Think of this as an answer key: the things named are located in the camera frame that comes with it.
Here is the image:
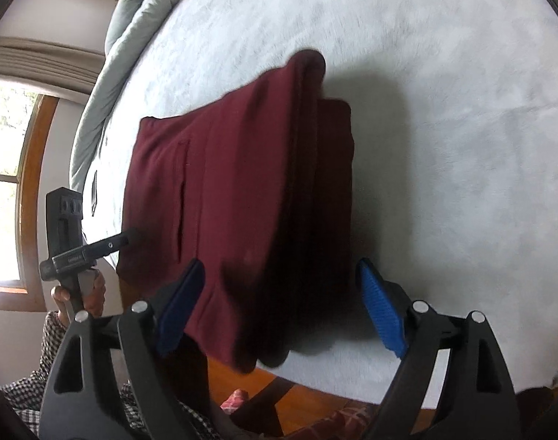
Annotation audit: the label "red patterned slipper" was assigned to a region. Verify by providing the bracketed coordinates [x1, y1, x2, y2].
[219, 387, 377, 439]

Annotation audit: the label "maroon pants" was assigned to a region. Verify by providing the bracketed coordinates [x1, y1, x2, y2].
[117, 50, 355, 373]

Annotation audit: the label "beige curtain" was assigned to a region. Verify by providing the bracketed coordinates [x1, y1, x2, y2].
[0, 37, 105, 95]

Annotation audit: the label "left hand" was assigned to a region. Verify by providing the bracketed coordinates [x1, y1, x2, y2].
[50, 270, 107, 329]

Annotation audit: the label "grey folded quilt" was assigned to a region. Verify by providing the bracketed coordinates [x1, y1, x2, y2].
[69, 0, 181, 192]

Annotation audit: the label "white fleece bed blanket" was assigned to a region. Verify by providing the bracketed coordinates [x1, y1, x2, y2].
[84, 0, 558, 391]

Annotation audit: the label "checkered sleeve forearm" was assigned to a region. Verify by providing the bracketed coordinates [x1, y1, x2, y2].
[0, 311, 209, 437]

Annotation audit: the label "wooden window frame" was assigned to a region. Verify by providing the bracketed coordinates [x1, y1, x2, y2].
[0, 94, 59, 312]

